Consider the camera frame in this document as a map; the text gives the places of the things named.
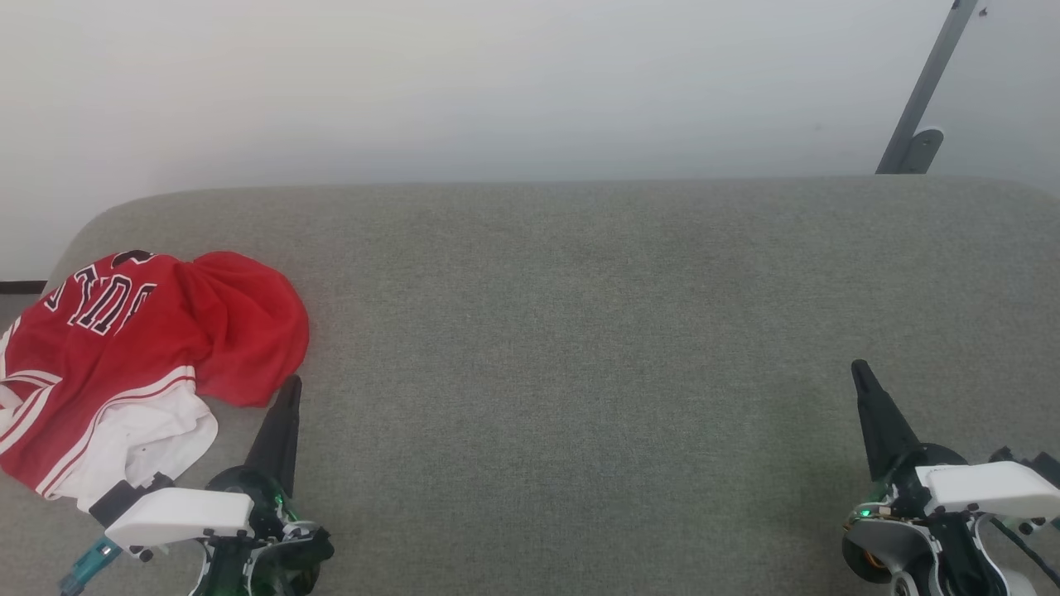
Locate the red and white jersey shirt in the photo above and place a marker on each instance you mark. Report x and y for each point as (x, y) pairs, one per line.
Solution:
(124, 356)

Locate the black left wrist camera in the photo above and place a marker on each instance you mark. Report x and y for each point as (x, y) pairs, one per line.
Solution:
(116, 501)

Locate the black skirting strip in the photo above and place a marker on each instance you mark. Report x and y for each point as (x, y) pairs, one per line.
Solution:
(21, 288)

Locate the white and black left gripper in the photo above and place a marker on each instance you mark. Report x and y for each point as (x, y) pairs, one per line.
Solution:
(182, 515)

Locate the grey metal bar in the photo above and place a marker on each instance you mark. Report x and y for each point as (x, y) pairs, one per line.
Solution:
(927, 83)

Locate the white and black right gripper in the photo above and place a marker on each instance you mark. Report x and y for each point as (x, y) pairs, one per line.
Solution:
(985, 490)

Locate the grey fabric sofa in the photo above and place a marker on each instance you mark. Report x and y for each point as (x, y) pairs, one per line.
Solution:
(580, 372)

